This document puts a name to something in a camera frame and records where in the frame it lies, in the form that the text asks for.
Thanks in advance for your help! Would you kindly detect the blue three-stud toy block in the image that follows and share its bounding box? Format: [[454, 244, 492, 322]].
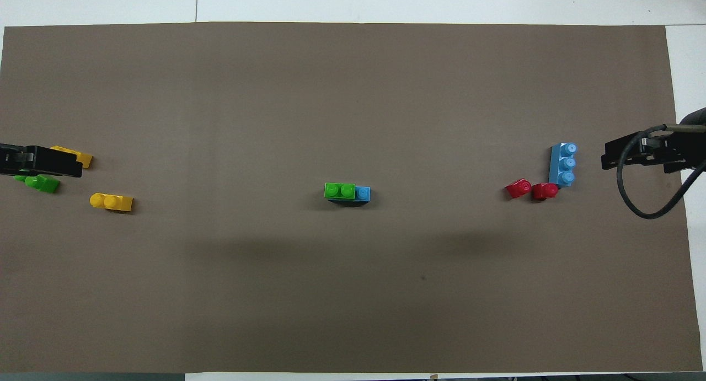
[[327, 186, 372, 207], [548, 142, 579, 190]]

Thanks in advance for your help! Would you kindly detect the yellow two-stud toy block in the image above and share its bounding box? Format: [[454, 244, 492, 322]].
[[50, 145, 94, 170], [89, 192, 135, 213]]

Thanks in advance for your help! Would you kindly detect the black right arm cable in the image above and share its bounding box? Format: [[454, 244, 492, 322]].
[[616, 124, 706, 221]]

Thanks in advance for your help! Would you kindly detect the green two-stud toy block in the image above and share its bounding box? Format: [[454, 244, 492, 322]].
[[324, 182, 357, 200], [13, 173, 61, 195]]

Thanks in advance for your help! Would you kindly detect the brown paper table mat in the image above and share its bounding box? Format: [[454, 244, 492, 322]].
[[0, 22, 704, 374]]

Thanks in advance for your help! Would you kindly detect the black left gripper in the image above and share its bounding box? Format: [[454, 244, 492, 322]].
[[0, 143, 84, 179]]

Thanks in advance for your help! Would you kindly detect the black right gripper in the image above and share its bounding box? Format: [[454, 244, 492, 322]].
[[601, 131, 693, 175]]

